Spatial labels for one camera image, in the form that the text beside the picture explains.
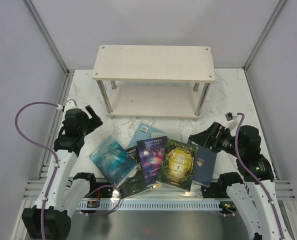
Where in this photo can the white two-tier wooden shelf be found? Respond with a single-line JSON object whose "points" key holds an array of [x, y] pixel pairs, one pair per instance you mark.
{"points": [[158, 81]]}

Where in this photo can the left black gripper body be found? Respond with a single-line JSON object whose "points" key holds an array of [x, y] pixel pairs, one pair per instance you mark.
{"points": [[83, 127]]}

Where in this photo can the teal sea cover book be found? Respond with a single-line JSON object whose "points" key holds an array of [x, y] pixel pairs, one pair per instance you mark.
{"points": [[115, 164]]}

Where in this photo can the light blue barcode book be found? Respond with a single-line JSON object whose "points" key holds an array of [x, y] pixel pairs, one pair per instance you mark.
{"points": [[143, 132]]}

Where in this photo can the grey Great Gatsby book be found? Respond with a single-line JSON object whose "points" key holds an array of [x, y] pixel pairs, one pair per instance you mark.
{"points": [[174, 136]]}

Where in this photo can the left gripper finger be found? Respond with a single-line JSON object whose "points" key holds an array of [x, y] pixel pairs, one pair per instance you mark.
{"points": [[90, 110], [94, 123]]}

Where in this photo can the navy blue crest book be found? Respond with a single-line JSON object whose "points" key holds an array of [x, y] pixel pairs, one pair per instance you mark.
{"points": [[204, 164]]}

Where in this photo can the black Moon and Sixpence book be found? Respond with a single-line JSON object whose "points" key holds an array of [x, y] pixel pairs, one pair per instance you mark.
{"points": [[135, 183]]}

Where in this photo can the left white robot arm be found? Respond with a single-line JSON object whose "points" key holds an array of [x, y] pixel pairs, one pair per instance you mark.
{"points": [[50, 216]]}

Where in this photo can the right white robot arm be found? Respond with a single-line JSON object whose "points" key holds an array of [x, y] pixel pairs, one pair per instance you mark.
{"points": [[252, 188]]}

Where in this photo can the purple Robinson Crusoe book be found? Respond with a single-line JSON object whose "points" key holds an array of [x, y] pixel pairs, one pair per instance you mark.
{"points": [[151, 153]]}

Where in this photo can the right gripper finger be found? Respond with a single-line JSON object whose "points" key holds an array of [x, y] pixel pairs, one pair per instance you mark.
{"points": [[210, 131], [200, 139]]}

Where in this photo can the green fantasy cover book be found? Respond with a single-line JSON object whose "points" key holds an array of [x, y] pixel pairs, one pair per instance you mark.
{"points": [[177, 166]]}

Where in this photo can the white slotted cable duct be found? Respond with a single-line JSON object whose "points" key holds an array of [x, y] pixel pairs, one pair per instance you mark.
{"points": [[154, 205]]}

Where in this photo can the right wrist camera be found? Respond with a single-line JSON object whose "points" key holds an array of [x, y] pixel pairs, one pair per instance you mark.
{"points": [[232, 121]]}

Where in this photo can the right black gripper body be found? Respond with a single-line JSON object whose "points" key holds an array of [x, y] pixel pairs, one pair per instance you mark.
{"points": [[224, 141]]}

